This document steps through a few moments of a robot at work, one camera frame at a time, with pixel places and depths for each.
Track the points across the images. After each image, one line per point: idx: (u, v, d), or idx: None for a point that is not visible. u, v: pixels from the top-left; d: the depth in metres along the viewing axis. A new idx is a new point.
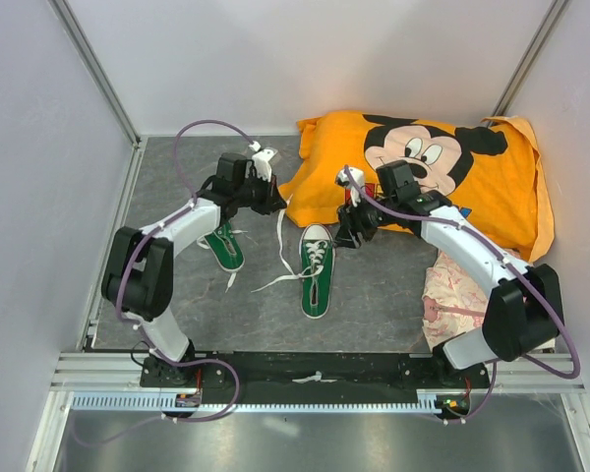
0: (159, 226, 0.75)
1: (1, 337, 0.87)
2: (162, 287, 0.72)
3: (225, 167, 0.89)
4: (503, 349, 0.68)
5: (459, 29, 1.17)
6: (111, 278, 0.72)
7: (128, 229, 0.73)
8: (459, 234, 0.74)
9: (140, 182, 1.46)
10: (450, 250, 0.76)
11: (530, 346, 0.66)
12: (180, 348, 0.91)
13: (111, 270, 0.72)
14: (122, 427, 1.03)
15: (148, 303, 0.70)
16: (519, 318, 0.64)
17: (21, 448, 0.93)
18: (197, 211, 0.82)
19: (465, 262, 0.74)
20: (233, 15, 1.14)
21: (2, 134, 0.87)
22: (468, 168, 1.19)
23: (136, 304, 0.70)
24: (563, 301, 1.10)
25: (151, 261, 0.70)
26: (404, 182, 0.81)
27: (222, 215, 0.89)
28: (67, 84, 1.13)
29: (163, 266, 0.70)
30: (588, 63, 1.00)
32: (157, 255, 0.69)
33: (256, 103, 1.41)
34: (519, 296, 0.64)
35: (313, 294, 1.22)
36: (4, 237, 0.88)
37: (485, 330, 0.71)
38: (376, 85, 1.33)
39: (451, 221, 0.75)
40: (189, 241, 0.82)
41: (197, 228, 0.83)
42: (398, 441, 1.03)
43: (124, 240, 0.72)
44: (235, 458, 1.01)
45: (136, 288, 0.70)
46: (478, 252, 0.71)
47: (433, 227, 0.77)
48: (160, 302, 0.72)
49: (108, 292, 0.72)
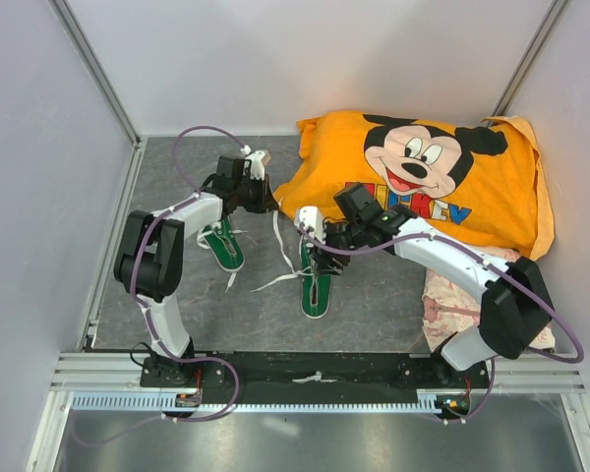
0: (169, 209, 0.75)
1: (1, 337, 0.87)
2: (174, 267, 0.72)
3: (225, 166, 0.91)
4: (505, 347, 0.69)
5: (459, 29, 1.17)
6: (123, 260, 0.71)
7: (139, 210, 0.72)
8: (434, 245, 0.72)
9: (140, 182, 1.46)
10: (429, 263, 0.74)
11: (531, 338, 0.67)
12: (182, 343, 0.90)
13: (124, 251, 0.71)
14: (122, 427, 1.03)
15: (160, 281, 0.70)
16: (514, 317, 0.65)
17: (21, 448, 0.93)
18: (201, 202, 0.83)
19: (447, 271, 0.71)
20: (233, 15, 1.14)
21: (2, 134, 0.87)
22: (469, 168, 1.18)
23: (147, 283, 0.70)
24: (564, 301, 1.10)
25: (164, 241, 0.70)
26: (365, 203, 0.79)
27: (224, 209, 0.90)
28: (67, 84, 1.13)
29: (176, 246, 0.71)
30: (588, 63, 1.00)
32: (170, 235, 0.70)
33: (256, 103, 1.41)
34: (508, 296, 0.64)
35: (313, 294, 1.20)
36: (4, 238, 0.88)
37: (483, 332, 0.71)
38: (375, 85, 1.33)
39: (422, 233, 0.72)
40: (194, 229, 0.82)
41: (201, 217, 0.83)
42: (398, 441, 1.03)
43: (136, 221, 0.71)
44: (235, 458, 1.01)
45: (148, 267, 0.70)
46: (457, 259, 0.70)
47: (406, 244, 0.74)
48: (170, 282, 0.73)
49: (120, 273, 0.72)
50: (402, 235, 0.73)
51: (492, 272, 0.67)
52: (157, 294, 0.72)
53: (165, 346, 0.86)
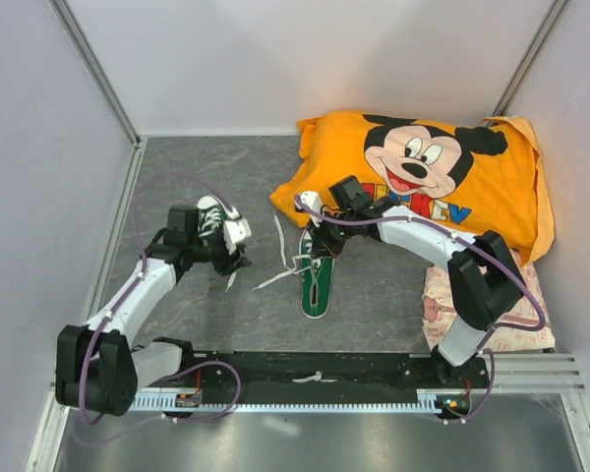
0: (107, 317, 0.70)
1: (1, 336, 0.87)
2: (123, 381, 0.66)
3: (176, 217, 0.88)
4: (477, 320, 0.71)
5: (458, 29, 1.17)
6: (66, 383, 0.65)
7: (71, 328, 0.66)
8: (411, 226, 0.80)
9: (140, 182, 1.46)
10: (410, 245, 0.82)
11: (501, 310, 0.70)
12: (175, 360, 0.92)
13: (63, 378, 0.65)
14: (122, 427, 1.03)
15: (112, 400, 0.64)
16: (480, 284, 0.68)
17: (21, 449, 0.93)
18: (147, 281, 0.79)
19: (423, 250, 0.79)
20: (233, 14, 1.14)
21: (2, 133, 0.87)
22: (468, 167, 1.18)
23: (99, 405, 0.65)
24: (564, 300, 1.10)
25: (104, 363, 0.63)
26: (356, 194, 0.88)
27: (176, 267, 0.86)
28: (67, 83, 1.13)
29: (119, 362, 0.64)
30: (587, 64, 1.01)
32: (110, 352, 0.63)
33: (256, 102, 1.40)
34: (474, 265, 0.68)
35: (313, 294, 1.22)
36: (4, 237, 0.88)
37: (455, 306, 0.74)
38: (375, 85, 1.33)
39: (400, 216, 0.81)
40: (146, 314, 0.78)
41: (148, 300, 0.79)
42: (398, 441, 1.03)
43: (68, 343, 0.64)
44: (235, 458, 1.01)
45: (95, 388, 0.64)
46: (429, 236, 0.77)
47: (388, 227, 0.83)
48: (124, 396, 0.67)
49: (66, 397, 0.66)
50: (382, 217, 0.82)
51: (458, 245, 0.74)
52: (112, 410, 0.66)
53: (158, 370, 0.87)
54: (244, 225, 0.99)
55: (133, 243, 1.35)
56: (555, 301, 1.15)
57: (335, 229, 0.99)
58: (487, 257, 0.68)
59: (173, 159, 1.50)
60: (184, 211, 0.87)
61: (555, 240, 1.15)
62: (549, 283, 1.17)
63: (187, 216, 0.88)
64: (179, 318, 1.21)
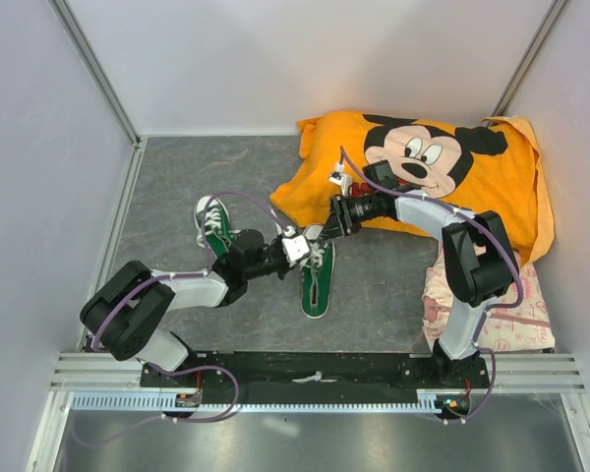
0: (169, 274, 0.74)
1: (1, 336, 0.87)
2: (141, 332, 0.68)
3: (233, 253, 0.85)
4: (463, 292, 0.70)
5: (459, 29, 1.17)
6: (96, 306, 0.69)
7: (138, 264, 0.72)
8: (423, 205, 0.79)
9: (140, 182, 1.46)
10: (422, 223, 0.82)
11: (487, 287, 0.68)
12: (176, 361, 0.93)
13: (99, 296, 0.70)
14: (123, 426, 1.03)
15: (122, 342, 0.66)
16: (470, 257, 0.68)
17: (21, 448, 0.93)
18: (205, 280, 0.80)
19: (432, 228, 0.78)
20: (233, 14, 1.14)
21: (1, 133, 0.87)
22: (468, 168, 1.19)
23: (108, 338, 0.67)
24: (565, 300, 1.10)
25: (145, 301, 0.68)
26: (384, 176, 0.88)
27: (225, 296, 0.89)
28: (67, 84, 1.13)
29: (153, 312, 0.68)
30: (588, 64, 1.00)
32: (154, 299, 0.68)
33: (256, 102, 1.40)
34: (465, 237, 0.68)
35: (313, 293, 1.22)
36: (3, 238, 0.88)
37: (447, 278, 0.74)
38: (375, 85, 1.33)
39: (415, 195, 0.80)
40: (184, 302, 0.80)
41: (198, 294, 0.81)
42: (397, 440, 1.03)
43: (131, 271, 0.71)
44: (235, 458, 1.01)
45: (116, 324, 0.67)
46: (435, 211, 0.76)
47: (404, 203, 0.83)
48: (130, 347, 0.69)
49: (87, 316, 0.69)
50: (398, 193, 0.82)
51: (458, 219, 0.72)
52: (113, 353, 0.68)
53: (158, 366, 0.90)
54: (303, 242, 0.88)
55: (134, 243, 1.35)
56: (554, 302, 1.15)
57: (359, 211, 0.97)
58: (479, 227, 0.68)
59: (173, 159, 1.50)
60: (242, 248, 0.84)
61: (555, 240, 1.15)
62: (549, 284, 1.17)
63: (253, 243, 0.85)
64: (179, 318, 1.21)
